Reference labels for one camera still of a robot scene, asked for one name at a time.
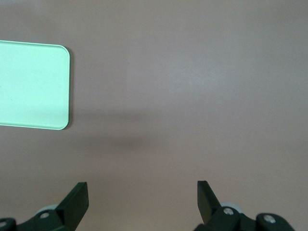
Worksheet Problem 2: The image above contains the light green rectangular tray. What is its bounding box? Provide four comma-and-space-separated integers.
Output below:
0, 40, 71, 131

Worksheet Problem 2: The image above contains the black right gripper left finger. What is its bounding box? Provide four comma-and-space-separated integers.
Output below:
0, 182, 90, 231

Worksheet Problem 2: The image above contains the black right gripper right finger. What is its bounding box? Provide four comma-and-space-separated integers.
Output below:
193, 180, 295, 231

